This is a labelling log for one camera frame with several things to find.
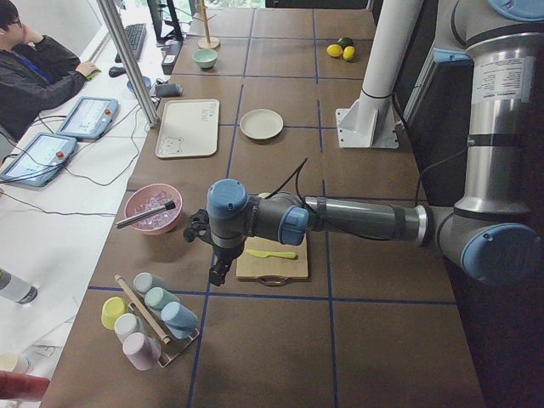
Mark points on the teach pendant upper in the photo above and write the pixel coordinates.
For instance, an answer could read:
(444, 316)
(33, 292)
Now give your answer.
(89, 118)

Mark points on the pink bowl with ice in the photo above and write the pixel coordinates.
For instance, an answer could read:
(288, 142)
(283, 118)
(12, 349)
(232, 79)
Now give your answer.
(150, 197)

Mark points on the grey cup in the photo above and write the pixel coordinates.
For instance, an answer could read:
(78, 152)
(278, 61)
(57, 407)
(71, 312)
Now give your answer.
(144, 281)

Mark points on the green lime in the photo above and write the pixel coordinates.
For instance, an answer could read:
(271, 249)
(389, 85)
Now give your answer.
(344, 42)

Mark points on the teach pendant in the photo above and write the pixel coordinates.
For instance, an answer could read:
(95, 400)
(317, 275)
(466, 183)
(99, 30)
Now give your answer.
(89, 118)
(40, 161)

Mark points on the bamboo cutting board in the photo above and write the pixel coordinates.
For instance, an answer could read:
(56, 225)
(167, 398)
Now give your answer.
(252, 268)

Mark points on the light blue cup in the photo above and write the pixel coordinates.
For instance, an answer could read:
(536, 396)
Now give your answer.
(179, 320)

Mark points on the black keyboard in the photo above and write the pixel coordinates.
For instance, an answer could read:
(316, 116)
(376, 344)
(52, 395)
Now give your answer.
(136, 34)

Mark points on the seated person dark jacket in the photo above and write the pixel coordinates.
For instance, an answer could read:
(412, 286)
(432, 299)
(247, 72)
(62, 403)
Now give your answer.
(37, 73)

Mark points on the wooden stand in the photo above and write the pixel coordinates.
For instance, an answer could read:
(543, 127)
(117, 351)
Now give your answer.
(208, 41)

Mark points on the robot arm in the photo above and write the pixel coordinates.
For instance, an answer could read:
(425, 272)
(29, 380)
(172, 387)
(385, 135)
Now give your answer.
(483, 232)

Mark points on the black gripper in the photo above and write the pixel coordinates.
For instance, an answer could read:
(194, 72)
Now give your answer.
(223, 256)

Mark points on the black monitor stand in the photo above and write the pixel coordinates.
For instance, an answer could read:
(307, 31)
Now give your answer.
(165, 21)

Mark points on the grey folded cloth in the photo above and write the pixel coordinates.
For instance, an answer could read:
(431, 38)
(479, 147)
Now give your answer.
(168, 90)

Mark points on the yellow cup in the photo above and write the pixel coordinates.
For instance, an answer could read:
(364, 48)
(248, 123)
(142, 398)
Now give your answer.
(112, 309)

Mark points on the yellow lemon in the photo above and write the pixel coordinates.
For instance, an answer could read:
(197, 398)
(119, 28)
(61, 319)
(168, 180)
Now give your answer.
(335, 50)
(349, 53)

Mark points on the pink cup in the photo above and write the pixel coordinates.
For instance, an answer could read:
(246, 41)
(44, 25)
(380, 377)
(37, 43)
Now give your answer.
(141, 350)

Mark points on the wooden rack rod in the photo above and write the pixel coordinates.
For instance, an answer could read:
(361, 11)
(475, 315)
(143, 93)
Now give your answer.
(147, 315)

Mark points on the mint green bowl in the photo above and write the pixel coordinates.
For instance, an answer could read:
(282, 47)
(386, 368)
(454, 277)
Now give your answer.
(205, 58)

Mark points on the black computer mouse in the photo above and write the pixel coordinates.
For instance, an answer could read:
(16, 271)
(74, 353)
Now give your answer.
(116, 71)

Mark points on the white cup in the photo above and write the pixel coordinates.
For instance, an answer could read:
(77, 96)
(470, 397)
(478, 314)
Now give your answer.
(128, 324)

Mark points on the teach pendant lower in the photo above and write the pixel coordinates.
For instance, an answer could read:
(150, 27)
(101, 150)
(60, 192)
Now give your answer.
(40, 161)

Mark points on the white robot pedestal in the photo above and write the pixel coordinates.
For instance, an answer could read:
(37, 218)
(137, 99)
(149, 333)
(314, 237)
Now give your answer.
(369, 121)

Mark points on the aluminium frame post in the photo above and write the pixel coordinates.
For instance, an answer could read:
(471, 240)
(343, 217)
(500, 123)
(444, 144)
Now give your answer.
(114, 25)

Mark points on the white bear tray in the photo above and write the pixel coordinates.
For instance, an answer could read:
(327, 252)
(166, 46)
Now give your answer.
(189, 128)

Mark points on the yellow lemon upper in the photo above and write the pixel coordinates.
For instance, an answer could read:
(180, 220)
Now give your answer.
(335, 50)

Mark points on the cream round plate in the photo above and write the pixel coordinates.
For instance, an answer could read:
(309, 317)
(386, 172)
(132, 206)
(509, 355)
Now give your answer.
(261, 124)

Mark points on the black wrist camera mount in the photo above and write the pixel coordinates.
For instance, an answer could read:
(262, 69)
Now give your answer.
(198, 228)

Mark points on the teal green cup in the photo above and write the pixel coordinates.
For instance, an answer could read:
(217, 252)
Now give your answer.
(157, 298)

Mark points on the yellow plastic knife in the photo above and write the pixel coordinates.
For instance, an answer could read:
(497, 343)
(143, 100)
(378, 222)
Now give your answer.
(271, 254)

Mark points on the yellow lemon lower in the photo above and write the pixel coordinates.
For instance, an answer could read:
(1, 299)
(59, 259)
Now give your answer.
(349, 53)

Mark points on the white wire cup rack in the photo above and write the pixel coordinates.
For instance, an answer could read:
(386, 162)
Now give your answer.
(169, 352)

